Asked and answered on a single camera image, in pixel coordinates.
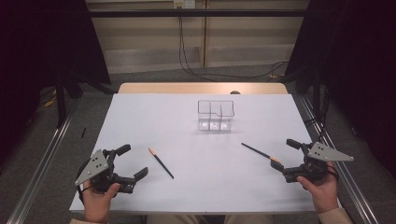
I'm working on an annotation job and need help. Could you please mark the person's right leg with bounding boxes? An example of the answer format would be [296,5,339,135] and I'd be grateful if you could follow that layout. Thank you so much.
[223,214,275,224]

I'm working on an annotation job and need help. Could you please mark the person's leg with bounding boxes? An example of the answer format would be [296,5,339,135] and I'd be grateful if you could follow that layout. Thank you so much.
[146,214,201,224]
[223,214,275,224]

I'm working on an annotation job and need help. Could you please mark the metal floor rail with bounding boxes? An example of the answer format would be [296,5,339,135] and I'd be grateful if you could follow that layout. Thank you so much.
[300,94,379,224]
[6,99,82,224]

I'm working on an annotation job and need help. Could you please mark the black horizontal bar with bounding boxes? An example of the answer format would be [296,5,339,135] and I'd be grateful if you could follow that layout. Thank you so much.
[88,8,307,18]

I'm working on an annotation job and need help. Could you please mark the person's left hand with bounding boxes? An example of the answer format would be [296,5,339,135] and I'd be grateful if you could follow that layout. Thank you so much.
[82,181,121,224]

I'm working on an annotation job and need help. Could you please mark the hand-held gripper cable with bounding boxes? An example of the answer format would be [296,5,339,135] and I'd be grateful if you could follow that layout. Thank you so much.
[76,158,92,204]
[325,164,340,182]

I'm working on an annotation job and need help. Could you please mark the person's right hand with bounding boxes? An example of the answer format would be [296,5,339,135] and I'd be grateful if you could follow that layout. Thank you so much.
[295,161,340,215]

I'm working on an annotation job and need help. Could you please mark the right hand-held gripper cable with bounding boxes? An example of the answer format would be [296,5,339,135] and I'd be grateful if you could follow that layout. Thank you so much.
[325,164,340,182]

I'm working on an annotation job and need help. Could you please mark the wall outlet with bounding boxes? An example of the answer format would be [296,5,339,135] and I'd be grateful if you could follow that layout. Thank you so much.
[173,0,196,9]

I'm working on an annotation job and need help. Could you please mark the black metal stand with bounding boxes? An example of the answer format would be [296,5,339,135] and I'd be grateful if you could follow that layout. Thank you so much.
[54,69,116,129]

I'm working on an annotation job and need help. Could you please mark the white table cover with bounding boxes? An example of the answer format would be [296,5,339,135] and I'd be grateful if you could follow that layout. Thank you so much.
[68,92,344,216]

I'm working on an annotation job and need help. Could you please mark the left hand-held gripper cable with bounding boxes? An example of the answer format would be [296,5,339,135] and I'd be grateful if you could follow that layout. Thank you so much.
[76,158,92,204]

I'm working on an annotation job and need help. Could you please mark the clear plastic organizer box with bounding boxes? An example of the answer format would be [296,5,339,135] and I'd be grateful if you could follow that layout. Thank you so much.
[197,99,235,132]

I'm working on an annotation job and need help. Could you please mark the person's left leg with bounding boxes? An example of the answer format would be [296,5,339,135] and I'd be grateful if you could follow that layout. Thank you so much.
[146,214,201,224]

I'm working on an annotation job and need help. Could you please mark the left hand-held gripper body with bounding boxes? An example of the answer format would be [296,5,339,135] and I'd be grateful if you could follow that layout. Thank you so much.
[74,148,138,195]

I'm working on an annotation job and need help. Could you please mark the black curtain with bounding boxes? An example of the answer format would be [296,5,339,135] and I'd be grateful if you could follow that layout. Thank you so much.
[0,0,112,169]
[284,0,396,181]

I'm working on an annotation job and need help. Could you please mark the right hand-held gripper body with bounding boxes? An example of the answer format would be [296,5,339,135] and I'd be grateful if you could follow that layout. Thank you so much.
[283,141,355,185]

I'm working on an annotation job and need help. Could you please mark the black hanging cable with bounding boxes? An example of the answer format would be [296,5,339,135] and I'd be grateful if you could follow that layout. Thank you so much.
[178,15,220,83]
[177,6,290,80]

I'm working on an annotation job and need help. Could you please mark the black pencil with orange end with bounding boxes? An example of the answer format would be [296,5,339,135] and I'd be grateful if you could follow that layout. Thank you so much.
[148,147,175,180]
[240,142,282,164]

